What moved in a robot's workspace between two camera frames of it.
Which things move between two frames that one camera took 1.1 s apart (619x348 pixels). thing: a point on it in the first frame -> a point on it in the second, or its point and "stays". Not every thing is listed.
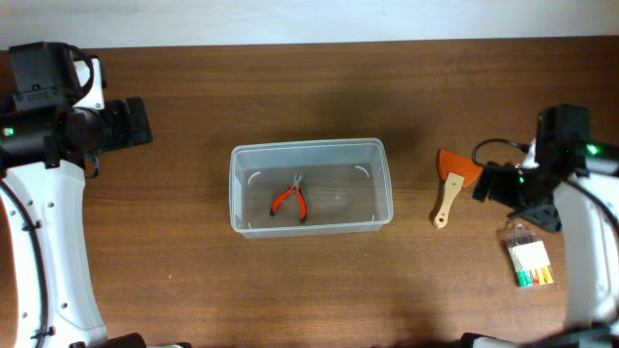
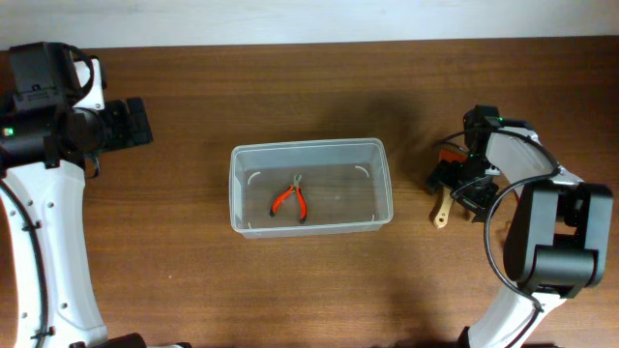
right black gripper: x=504 y=175 -> x=445 y=174
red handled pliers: x=297 y=187 stays
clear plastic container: x=309 y=188 stays
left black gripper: x=125 y=134 stays
